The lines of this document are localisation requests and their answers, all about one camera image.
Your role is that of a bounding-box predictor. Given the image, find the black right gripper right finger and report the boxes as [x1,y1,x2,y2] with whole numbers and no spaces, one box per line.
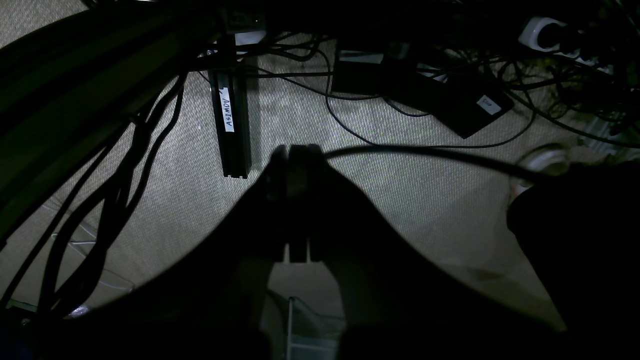
[303,145,570,360]

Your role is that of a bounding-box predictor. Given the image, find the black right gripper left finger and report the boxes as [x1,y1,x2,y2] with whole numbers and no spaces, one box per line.
[90,145,288,360]

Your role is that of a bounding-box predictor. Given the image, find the black power supply box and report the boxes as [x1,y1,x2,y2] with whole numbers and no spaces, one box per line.
[331,49,515,139]

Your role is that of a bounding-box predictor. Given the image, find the black aluminium extrusion bar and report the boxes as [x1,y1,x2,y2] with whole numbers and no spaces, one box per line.
[206,50,252,179]

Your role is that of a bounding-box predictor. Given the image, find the white power strip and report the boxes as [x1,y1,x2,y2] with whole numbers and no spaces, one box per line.
[518,16,614,76]

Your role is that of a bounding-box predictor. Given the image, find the black cable bundle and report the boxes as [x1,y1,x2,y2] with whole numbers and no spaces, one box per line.
[0,70,188,321]

